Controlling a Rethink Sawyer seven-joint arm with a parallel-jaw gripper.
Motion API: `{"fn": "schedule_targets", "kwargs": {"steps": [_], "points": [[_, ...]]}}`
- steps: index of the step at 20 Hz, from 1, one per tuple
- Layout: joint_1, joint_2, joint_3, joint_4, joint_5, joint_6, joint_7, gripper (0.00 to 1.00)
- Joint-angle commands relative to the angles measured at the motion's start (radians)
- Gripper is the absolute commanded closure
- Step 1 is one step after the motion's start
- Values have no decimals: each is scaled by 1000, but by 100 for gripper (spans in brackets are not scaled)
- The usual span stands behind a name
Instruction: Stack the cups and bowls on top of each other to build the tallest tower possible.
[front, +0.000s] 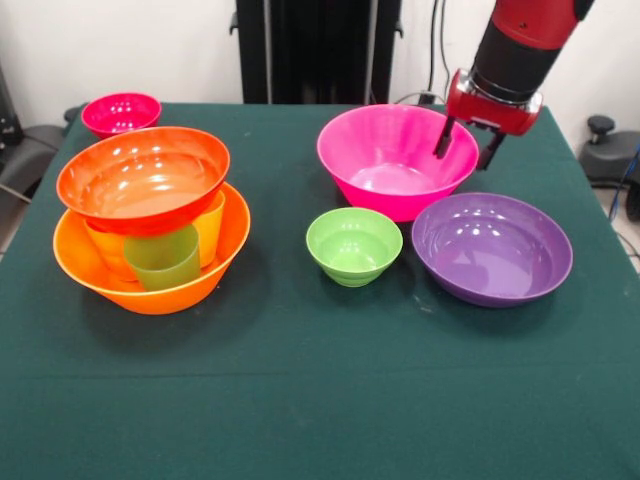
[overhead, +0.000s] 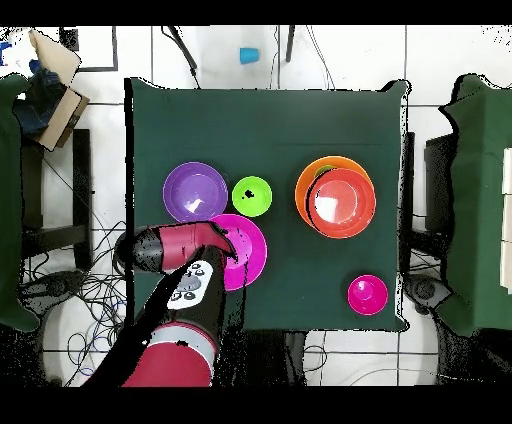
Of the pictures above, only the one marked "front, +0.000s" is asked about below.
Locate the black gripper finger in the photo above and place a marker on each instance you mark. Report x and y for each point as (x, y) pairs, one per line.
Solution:
(444, 140)
(490, 152)

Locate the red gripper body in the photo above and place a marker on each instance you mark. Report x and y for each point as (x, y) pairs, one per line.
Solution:
(480, 107)

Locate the large pink bowl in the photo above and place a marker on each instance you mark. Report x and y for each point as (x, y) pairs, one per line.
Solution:
(390, 200)

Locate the yellow cup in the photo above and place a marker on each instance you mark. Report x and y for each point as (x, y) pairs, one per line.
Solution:
(210, 235)

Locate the wide red bowl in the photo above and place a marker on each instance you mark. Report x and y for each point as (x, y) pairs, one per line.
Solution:
(140, 165)

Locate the green cup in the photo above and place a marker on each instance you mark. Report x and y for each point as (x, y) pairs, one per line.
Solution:
(165, 270)

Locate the small crimson bowl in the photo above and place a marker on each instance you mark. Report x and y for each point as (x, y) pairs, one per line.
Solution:
(120, 117)

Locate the large orange bowl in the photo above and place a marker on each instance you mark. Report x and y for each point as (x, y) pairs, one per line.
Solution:
(150, 300)

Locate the orange cup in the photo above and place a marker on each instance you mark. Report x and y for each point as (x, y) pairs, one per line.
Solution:
(107, 250)

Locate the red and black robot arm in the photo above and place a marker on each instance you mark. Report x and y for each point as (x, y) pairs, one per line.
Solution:
(520, 45)

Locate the wide purple bowl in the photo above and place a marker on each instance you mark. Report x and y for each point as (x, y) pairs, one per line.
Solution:
(490, 250)

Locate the black floor device with knob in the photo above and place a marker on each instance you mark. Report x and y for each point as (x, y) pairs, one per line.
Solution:
(605, 160)

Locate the small green bowl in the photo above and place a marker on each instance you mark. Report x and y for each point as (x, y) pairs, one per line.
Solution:
(352, 250)

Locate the dark green table cloth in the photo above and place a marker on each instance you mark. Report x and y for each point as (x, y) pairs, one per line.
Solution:
(350, 375)

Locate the black chair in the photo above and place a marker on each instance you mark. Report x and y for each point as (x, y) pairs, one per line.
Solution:
(30, 150)

